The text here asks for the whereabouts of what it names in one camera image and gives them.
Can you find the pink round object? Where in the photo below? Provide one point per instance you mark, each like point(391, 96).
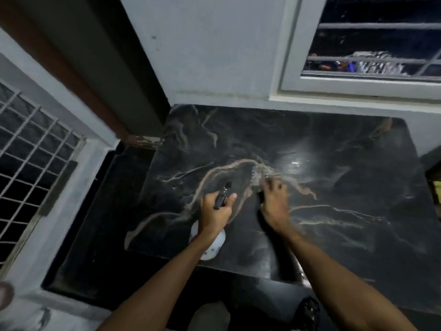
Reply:
point(5, 294)

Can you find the striped cloth behind window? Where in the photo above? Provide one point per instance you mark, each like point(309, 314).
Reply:
point(377, 63)

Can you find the person's right black shoe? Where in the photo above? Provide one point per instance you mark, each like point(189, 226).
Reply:
point(308, 313)

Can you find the person's right forearm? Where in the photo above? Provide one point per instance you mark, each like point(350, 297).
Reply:
point(337, 282)

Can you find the person's left forearm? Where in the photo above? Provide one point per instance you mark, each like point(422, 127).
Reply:
point(165, 286)

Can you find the white spray bottle black trigger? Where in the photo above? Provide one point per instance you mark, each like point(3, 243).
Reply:
point(212, 251)

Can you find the person's left hand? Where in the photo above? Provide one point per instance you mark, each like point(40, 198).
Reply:
point(213, 217)

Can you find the person's pale garment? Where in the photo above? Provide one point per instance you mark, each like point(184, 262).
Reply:
point(208, 318)

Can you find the person's right hand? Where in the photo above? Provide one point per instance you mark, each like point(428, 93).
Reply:
point(277, 206)

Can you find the black marble table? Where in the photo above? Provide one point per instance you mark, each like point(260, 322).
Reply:
point(344, 151)

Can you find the white window with mesh grille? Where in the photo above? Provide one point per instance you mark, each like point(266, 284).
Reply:
point(34, 151)

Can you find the checked wiping cloth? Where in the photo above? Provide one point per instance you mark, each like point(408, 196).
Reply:
point(258, 175)

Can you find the dark door with brown frame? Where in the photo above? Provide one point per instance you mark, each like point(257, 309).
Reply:
point(103, 65)

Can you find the white window with bar grille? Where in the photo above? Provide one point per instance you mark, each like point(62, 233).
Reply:
point(293, 48)

